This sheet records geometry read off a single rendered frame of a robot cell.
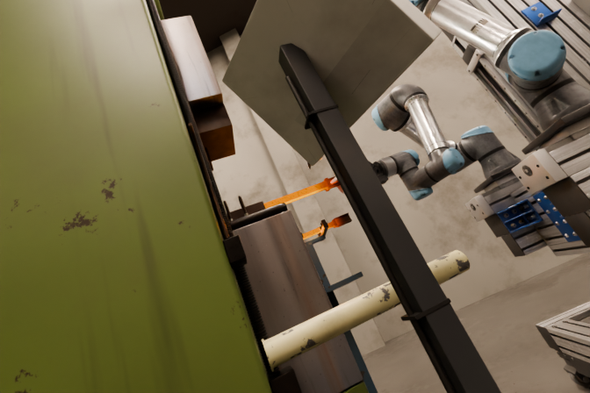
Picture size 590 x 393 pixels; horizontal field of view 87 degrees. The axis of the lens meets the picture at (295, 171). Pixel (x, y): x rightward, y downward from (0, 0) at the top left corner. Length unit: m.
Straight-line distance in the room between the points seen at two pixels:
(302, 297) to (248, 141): 3.89
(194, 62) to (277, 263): 0.74
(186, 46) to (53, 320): 0.93
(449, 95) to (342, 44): 4.13
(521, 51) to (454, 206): 3.19
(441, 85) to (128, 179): 4.38
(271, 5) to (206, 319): 0.54
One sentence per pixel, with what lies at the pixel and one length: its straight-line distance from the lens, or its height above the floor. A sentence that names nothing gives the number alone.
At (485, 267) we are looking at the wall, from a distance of 4.09.
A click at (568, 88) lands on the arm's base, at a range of 1.17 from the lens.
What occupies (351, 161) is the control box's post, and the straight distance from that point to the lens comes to 0.47.
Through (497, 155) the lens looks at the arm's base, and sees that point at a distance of 1.57.
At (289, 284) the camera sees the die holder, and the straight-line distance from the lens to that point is 0.85.
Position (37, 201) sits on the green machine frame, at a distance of 0.70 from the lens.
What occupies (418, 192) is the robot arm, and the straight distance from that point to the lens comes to 1.20.
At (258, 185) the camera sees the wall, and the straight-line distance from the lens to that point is 4.31.
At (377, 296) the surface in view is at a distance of 0.65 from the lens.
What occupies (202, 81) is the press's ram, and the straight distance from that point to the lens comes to 1.13.
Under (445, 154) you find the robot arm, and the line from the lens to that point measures 1.15.
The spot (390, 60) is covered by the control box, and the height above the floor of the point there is 0.94.
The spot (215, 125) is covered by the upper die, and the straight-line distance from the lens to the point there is 1.07.
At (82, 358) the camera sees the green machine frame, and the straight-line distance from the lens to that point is 0.60.
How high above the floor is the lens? 0.67
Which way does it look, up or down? 22 degrees up
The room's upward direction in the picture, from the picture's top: 25 degrees counter-clockwise
